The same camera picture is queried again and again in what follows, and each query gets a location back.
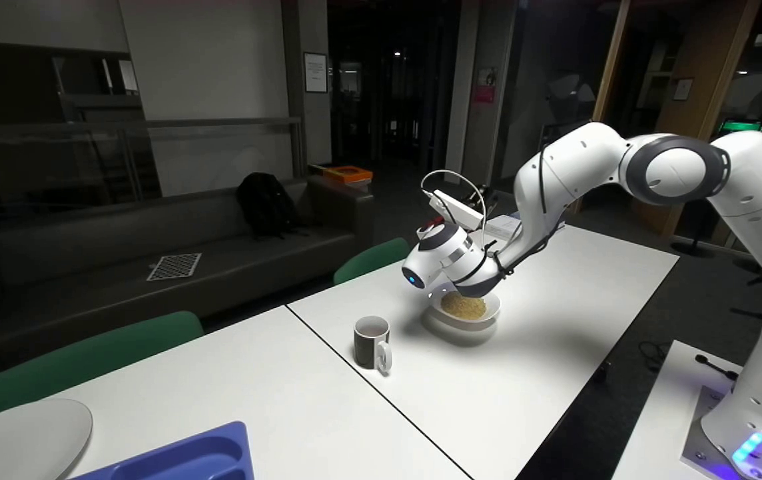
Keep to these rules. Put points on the green lit sign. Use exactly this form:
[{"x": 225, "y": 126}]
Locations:
[{"x": 737, "y": 126}]

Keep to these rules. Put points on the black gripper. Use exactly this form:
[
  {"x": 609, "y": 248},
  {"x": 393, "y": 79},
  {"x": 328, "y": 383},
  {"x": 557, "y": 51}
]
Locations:
[{"x": 481, "y": 274}]

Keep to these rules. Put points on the bin with orange lid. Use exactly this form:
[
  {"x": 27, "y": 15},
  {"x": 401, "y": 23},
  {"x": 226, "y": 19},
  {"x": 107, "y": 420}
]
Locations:
[{"x": 345, "y": 178}]

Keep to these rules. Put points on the green panel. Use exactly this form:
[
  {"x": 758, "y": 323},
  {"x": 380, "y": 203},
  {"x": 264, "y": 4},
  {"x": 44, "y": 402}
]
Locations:
[{"x": 370, "y": 260}]

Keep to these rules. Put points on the white plate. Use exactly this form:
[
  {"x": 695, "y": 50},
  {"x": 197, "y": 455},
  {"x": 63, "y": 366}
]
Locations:
[{"x": 462, "y": 328}]

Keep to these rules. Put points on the grey round disc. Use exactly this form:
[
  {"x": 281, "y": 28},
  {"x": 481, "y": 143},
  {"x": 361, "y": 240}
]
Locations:
[{"x": 17, "y": 440}]

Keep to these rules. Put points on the red wall sign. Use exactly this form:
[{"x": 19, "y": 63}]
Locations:
[{"x": 486, "y": 95}]

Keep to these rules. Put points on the blue cutlery tray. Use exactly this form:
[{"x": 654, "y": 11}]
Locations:
[{"x": 184, "y": 456}]

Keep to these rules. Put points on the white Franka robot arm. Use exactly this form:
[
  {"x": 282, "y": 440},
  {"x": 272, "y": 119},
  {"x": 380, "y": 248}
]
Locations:
[{"x": 576, "y": 170}]

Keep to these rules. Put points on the black backpack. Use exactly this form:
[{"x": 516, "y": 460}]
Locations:
[{"x": 264, "y": 203}]

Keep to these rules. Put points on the wide green chair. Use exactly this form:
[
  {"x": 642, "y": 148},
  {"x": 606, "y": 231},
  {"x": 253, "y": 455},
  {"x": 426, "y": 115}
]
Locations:
[{"x": 79, "y": 360}]

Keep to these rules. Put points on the paper sheet on sofa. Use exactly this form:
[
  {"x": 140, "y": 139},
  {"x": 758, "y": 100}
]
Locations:
[{"x": 173, "y": 267}]

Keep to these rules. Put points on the grey sofa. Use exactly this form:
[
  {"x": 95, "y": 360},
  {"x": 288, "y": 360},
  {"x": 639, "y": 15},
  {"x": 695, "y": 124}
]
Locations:
[{"x": 88, "y": 240}]

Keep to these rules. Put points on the framed wall notice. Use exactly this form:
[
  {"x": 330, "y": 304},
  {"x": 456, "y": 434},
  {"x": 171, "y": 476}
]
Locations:
[{"x": 314, "y": 72}]

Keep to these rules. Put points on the slanted wooden beam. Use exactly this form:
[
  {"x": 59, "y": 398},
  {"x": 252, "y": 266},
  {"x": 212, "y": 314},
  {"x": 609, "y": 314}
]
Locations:
[{"x": 614, "y": 55}]

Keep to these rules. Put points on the black dumbbell-shaped tool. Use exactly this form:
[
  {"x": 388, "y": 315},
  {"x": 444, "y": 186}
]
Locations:
[{"x": 718, "y": 366}]

